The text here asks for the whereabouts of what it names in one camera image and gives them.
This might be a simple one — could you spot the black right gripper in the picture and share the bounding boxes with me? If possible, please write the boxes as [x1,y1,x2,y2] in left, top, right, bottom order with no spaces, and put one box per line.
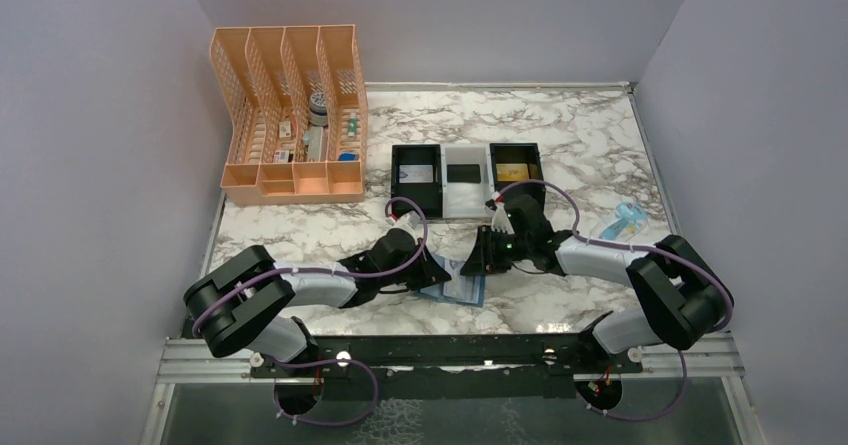
[460,224,532,275]

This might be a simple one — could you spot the silver crest card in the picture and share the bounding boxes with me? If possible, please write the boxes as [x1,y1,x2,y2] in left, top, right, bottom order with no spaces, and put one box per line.
[442,273,486,307]

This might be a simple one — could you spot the blue card holder wallet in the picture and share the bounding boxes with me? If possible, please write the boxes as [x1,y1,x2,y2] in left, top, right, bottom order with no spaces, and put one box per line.
[415,255,486,307]

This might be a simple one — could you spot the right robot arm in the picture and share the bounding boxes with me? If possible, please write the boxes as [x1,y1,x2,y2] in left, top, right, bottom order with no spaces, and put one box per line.
[460,195,734,372]

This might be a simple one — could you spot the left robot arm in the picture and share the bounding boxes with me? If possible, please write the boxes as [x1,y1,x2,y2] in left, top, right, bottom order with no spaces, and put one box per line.
[183,228,451,376]

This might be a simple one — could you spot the gold card in right tray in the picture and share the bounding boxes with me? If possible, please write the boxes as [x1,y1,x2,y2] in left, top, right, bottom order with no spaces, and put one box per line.
[495,163,530,182]

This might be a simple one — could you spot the white middle card tray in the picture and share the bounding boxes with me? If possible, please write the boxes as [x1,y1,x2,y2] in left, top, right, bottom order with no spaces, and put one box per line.
[441,143,494,220]

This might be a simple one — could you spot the silver card in left tray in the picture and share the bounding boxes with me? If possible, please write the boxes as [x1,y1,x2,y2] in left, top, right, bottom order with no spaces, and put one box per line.
[397,164,435,184]

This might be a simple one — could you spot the black card in middle tray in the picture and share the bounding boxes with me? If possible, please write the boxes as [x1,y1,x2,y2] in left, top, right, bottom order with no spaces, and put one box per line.
[446,164,482,184]

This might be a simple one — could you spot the black left card tray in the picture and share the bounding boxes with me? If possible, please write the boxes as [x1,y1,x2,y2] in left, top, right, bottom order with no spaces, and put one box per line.
[390,144,443,219]

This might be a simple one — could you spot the light blue tape dispenser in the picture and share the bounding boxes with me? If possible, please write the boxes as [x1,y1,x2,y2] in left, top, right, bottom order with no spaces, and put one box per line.
[590,201,649,242]

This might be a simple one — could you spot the green white small bottle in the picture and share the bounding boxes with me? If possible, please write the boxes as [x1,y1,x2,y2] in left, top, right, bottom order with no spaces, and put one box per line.
[347,115,358,138]

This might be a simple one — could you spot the white red labelled box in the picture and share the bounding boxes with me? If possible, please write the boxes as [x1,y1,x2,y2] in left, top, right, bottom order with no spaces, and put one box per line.
[273,149,292,163]

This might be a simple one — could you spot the round tin in organizer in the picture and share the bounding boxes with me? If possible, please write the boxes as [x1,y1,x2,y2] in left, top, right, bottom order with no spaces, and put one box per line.
[308,91,329,127]

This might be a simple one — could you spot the orange plastic desk organizer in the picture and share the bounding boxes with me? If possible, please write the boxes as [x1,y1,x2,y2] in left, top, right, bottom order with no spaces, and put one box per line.
[209,24,368,206]

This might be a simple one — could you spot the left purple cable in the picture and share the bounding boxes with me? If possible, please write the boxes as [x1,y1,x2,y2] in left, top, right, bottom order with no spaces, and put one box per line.
[190,196,431,429]

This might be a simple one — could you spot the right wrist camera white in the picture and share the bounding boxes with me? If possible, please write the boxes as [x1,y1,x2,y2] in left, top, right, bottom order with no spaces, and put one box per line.
[486,200,515,235]

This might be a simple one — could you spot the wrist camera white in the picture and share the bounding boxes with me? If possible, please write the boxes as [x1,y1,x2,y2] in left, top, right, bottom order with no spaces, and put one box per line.
[386,211,428,236]
[486,200,515,235]

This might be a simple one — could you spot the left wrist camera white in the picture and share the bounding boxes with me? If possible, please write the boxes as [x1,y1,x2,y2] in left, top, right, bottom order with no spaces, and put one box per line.
[386,211,428,236]

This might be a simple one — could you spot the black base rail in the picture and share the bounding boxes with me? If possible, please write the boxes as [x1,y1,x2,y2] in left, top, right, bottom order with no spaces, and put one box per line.
[247,333,643,386]

